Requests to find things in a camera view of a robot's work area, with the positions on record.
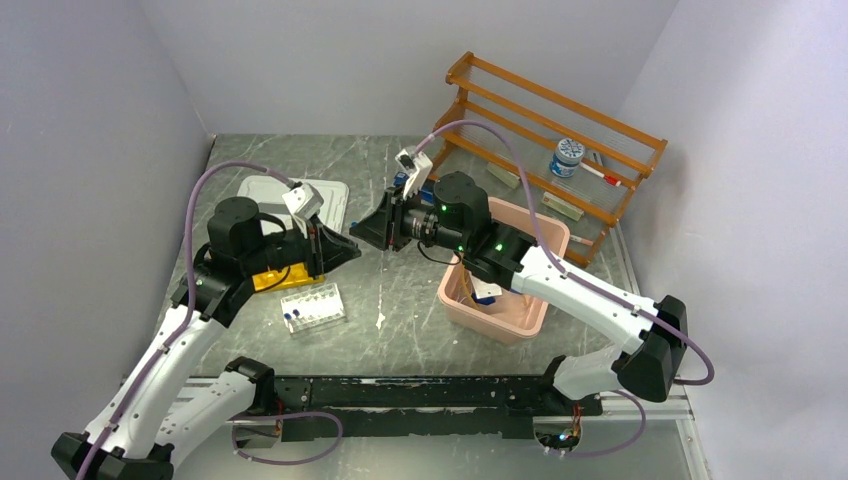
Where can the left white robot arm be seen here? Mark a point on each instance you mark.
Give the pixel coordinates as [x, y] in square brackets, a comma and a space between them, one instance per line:
[137, 435]

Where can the beige block on shelf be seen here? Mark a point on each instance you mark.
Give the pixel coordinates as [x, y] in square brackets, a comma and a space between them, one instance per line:
[508, 178]

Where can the black base frame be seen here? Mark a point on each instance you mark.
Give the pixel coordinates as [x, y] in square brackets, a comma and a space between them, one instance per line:
[507, 405]

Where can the pink plastic bin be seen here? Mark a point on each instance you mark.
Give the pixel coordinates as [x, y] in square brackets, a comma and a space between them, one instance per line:
[512, 317]

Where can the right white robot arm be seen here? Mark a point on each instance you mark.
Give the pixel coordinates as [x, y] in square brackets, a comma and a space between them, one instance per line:
[648, 347]

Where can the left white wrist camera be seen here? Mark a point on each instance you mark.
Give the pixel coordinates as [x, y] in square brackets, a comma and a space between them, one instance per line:
[303, 203]

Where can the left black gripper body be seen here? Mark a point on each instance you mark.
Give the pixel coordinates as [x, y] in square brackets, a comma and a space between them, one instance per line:
[286, 249]

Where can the small clear plastic bag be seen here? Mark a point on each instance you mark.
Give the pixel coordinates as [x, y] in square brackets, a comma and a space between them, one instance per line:
[486, 290]

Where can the yellow test tube rack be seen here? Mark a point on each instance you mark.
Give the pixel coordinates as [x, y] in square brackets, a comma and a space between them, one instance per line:
[290, 277]

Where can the orange wooden shelf rack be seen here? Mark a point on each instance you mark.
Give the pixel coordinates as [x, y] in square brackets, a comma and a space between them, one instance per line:
[534, 118]

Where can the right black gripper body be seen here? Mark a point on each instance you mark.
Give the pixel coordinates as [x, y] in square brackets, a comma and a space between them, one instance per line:
[418, 224]

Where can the blue white jar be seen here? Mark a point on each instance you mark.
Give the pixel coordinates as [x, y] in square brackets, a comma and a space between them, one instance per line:
[567, 157]

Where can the beige labelled block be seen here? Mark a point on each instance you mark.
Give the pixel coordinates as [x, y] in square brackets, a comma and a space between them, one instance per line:
[561, 206]

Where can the red white marker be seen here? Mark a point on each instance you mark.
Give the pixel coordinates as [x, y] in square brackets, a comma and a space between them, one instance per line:
[606, 178]

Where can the blue stapler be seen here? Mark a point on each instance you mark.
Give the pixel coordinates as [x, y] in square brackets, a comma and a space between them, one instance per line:
[426, 191]

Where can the white plastic lid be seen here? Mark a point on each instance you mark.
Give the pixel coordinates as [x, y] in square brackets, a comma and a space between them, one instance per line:
[268, 193]

